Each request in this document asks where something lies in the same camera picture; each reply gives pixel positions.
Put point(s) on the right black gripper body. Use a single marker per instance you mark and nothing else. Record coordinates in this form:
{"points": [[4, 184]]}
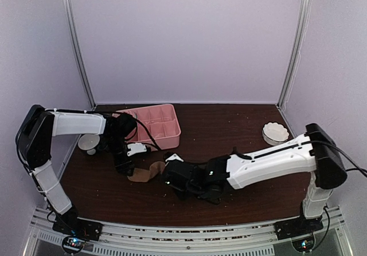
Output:
{"points": [[194, 193]]}

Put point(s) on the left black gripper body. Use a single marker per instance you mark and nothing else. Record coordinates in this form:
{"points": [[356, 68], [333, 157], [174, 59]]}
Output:
{"points": [[121, 165]]}

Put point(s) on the tan ribbed sock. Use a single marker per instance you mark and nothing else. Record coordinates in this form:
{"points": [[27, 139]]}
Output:
{"points": [[145, 175]]}

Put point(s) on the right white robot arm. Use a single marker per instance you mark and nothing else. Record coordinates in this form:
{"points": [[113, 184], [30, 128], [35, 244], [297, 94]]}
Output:
{"points": [[313, 152]]}

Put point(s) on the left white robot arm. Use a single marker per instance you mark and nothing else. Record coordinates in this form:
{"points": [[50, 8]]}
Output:
{"points": [[43, 129]]}

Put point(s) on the white round cup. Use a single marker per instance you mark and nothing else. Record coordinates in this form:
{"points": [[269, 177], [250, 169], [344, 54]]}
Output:
{"points": [[88, 143]]}

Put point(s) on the pink divided organizer tray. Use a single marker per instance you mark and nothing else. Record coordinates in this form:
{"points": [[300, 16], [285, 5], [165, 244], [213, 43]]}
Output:
{"points": [[161, 121]]}

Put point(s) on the white scalloped bowl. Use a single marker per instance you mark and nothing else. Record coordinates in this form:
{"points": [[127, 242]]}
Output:
{"points": [[274, 133]]}

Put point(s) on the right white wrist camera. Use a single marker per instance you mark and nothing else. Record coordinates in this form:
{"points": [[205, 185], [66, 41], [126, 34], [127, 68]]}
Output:
{"points": [[170, 156]]}

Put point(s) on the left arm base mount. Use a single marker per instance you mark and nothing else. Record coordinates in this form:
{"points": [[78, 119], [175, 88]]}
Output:
{"points": [[76, 238]]}

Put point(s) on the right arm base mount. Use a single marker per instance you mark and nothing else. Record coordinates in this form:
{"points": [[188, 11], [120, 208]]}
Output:
{"points": [[301, 232]]}

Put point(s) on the right aluminium frame post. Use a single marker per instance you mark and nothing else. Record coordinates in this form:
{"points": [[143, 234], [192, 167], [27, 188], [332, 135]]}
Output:
{"points": [[295, 52]]}

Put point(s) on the aluminium frame post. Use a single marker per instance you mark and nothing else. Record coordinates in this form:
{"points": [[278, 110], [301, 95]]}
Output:
{"points": [[77, 52], [295, 52]]}

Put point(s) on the left aluminium frame post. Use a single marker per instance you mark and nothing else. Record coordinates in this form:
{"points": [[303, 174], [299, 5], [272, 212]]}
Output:
{"points": [[77, 52]]}

